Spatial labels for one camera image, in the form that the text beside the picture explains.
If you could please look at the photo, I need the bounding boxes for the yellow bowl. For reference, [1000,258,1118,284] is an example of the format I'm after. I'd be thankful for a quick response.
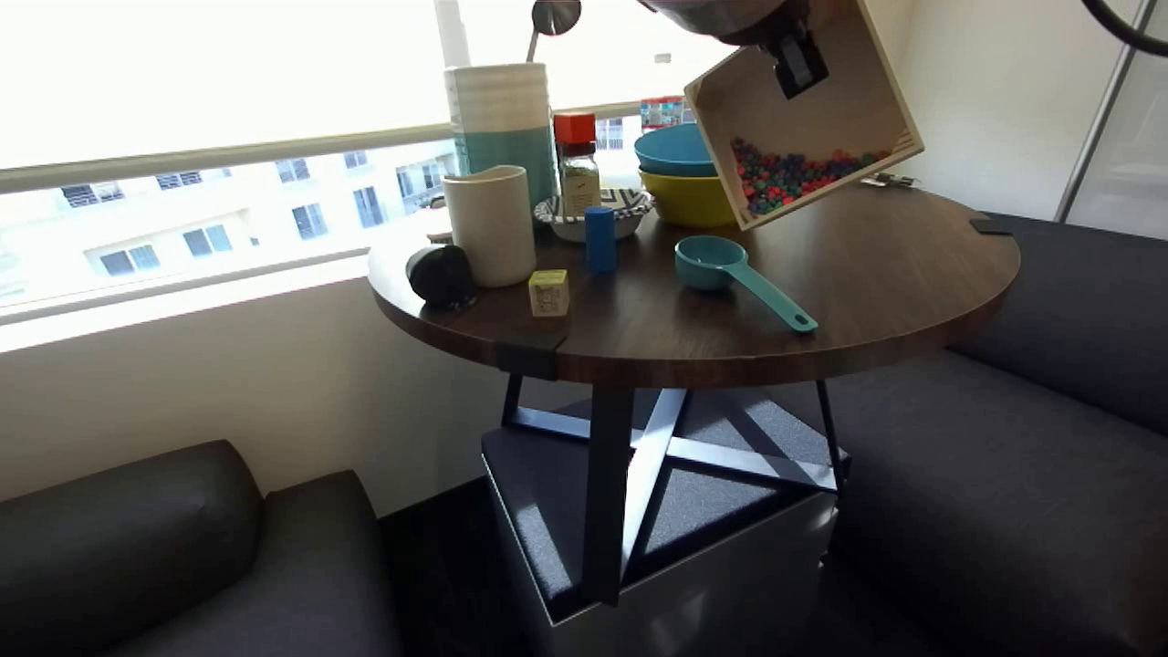
[635,165,739,232]

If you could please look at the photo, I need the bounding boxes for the white building outside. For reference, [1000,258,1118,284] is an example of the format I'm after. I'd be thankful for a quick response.
[0,139,466,312]

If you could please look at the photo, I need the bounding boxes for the dark grey fabric sofa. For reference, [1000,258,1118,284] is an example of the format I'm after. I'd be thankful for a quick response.
[826,214,1168,657]

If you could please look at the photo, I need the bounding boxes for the white and teal striped canister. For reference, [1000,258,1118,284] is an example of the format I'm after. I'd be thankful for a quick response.
[443,63,557,212]

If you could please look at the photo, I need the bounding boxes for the blue bowl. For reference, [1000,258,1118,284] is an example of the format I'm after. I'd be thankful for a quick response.
[631,120,721,180]

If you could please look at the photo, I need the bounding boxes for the small cream jar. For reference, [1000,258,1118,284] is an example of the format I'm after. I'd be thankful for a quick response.
[557,155,604,217]

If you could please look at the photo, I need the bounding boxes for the clear water bottle red label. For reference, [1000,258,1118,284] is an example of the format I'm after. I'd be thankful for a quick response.
[637,51,690,133]

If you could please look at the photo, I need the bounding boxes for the glass plate with small items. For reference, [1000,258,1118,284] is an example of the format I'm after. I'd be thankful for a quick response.
[530,181,657,248]

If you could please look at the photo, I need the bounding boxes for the white roller blind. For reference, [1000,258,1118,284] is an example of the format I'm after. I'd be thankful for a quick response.
[451,0,732,113]
[0,0,455,198]

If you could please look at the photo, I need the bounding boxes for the teal blue plastic scoop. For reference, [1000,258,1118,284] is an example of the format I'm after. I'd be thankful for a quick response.
[673,232,822,340]

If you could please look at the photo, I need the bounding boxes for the colourful beads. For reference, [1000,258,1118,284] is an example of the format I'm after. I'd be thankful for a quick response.
[725,133,898,222]

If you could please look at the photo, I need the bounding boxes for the yellow wooden cube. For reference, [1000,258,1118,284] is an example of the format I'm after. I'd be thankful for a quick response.
[522,266,573,321]

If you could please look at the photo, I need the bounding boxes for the cream ceramic cup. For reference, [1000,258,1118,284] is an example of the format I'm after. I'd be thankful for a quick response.
[443,165,540,290]

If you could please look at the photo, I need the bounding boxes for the light wooden box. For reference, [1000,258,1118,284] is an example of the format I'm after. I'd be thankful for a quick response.
[677,0,928,236]

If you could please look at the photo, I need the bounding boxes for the black round domed object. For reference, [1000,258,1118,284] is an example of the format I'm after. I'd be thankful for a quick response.
[401,242,482,318]

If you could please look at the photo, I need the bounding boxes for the black leather armchair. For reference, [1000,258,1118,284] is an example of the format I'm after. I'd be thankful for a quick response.
[0,438,406,657]

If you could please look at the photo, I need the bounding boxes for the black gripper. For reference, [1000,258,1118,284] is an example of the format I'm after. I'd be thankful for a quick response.
[635,0,832,102]

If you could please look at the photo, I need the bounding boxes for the black metal table base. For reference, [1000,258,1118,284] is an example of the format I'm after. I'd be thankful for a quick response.
[495,372,851,610]

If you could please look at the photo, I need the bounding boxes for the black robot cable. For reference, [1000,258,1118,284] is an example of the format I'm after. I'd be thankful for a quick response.
[1078,0,1168,63]

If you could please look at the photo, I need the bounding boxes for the red cup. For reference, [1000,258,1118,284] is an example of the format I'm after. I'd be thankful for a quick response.
[552,108,597,161]

